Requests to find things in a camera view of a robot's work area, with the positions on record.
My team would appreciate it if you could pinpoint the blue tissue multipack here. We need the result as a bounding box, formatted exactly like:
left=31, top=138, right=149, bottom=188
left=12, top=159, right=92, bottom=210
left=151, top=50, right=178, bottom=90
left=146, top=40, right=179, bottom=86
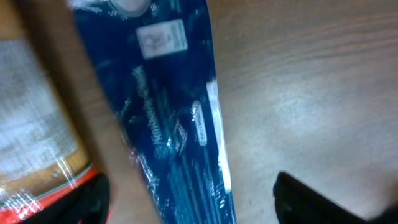
left=68, top=0, right=236, bottom=223

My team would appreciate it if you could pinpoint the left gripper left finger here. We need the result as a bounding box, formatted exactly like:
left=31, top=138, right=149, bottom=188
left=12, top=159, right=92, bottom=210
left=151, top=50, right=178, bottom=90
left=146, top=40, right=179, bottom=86
left=23, top=174, right=110, bottom=224

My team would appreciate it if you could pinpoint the orange spaghetti packet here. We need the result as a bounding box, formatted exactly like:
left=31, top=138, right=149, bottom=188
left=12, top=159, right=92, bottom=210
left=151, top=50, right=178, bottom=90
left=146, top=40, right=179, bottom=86
left=1, top=40, right=100, bottom=223

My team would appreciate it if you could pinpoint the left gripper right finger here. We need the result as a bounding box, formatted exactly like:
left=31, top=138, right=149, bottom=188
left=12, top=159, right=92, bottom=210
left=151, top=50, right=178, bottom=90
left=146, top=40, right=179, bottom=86
left=273, top=172, right=397, bottom=224

